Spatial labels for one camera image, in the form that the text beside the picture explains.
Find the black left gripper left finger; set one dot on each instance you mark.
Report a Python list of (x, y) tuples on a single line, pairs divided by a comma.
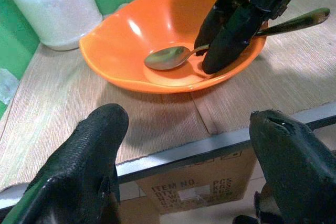
[(78, 171)]

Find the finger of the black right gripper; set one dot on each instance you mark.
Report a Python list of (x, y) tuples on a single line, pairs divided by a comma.
[(212, 27), (231, 45)]

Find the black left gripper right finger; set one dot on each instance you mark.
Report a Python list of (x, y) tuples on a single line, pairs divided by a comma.
[(296, 166)]

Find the metal spoon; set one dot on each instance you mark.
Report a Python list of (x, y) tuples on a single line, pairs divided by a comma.
[(165, 57)]

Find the beige woven placemat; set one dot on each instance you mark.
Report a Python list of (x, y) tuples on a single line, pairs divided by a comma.
[(288, 72)]

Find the orange bowl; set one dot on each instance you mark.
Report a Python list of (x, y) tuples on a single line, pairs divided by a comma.
[(123, 51)]

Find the printed cardboard box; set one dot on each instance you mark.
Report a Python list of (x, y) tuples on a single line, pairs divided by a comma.
[(202, 171)]

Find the translucent plastic object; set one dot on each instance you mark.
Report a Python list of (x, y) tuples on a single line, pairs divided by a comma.
[(8, 85)]

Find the frosted white jar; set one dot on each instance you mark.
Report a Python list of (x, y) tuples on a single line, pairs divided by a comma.
[(52, 11)]

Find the black metal table frame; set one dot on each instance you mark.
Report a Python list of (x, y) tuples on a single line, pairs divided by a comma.
[(183, 159)]

